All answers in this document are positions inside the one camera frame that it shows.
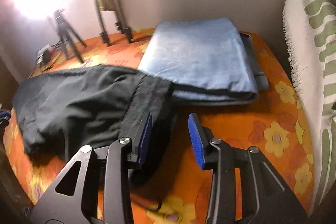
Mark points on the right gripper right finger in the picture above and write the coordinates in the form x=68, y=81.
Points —
x=245, y=186

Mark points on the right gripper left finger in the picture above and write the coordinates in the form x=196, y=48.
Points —
x=93, y=187

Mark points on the dark grey pants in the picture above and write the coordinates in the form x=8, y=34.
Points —
x=59, y=112

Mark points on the white power adapter box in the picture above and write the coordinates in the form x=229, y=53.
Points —
x=44, y=55

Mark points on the small black tripod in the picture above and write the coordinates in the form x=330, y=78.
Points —
x=65, y=31

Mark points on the folded dark blue-grey cloth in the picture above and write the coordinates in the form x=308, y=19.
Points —
x=259, y=75

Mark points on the folded light blue cloth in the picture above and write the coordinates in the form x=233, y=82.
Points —
x=204, y=59

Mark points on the green striped white pillow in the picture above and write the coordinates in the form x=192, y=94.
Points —
x=309, y=27

